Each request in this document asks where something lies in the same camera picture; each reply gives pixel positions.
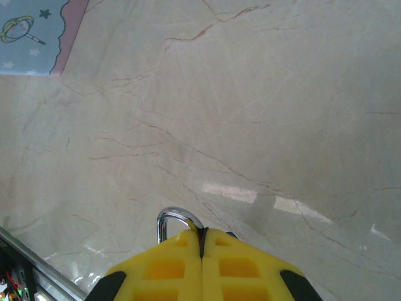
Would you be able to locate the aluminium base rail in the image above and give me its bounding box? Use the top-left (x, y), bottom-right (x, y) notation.
top-left (0, 225), bottom-right (90, 301)

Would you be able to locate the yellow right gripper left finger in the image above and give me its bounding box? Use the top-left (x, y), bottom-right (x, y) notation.
top-left (83, 228), bottom-right (204, 301)

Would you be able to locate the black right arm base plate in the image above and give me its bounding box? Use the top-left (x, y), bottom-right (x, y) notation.
top-left (0, 241), bottom-right (35, 301)

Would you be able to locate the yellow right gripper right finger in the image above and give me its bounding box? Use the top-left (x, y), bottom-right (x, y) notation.
top-left (202, 228), bottom-right (324, 301)

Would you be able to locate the light blue snack pouch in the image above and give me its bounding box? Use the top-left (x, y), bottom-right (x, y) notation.
top-left (0, 0), bottom-right (91, 77)

